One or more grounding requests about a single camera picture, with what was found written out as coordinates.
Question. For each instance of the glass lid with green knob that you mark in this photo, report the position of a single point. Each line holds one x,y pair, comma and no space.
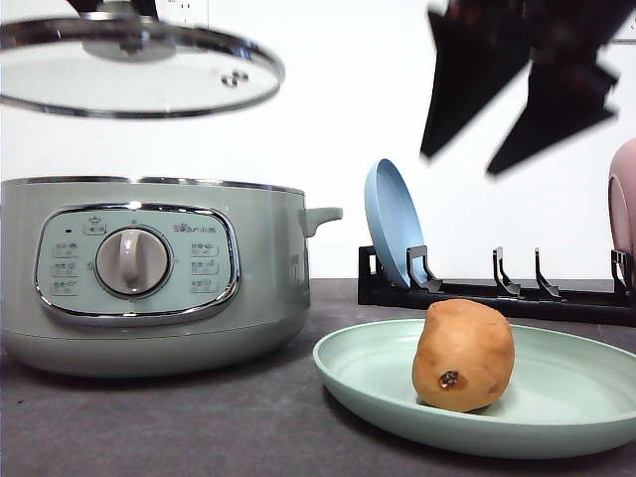
129,47

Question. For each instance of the black plate rack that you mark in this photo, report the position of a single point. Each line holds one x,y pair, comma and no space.
392,297

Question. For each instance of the white wall socket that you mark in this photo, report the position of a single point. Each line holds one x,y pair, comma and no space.
196,10
629,38

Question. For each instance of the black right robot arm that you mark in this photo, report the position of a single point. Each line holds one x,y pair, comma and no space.
522,20

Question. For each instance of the pink plate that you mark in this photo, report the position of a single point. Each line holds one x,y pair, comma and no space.
623,199

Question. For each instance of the brown potato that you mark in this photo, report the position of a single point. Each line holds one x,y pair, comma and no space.
462,358

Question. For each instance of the pale green electric steamer pot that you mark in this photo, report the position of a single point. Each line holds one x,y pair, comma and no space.
268,278

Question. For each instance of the green plate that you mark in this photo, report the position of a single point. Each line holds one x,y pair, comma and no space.
367,377

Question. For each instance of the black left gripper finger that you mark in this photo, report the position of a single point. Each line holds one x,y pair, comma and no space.
85,5
145,7

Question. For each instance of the blue plate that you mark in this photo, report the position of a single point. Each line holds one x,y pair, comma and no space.
392,223

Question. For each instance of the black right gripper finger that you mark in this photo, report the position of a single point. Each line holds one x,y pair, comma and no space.
462,89
556,124

